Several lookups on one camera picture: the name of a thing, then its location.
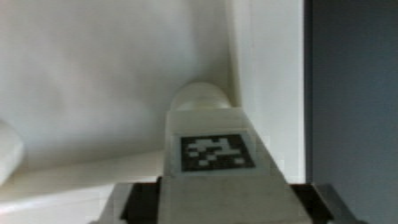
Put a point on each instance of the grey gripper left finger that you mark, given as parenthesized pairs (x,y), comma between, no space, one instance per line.
(133,204)

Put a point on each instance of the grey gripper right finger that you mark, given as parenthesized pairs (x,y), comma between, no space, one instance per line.
(325,204)

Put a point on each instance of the white table leg with tag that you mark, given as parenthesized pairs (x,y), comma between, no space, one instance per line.
(223,185)

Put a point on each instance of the white square table top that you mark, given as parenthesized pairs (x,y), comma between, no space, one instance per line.
(99,58)

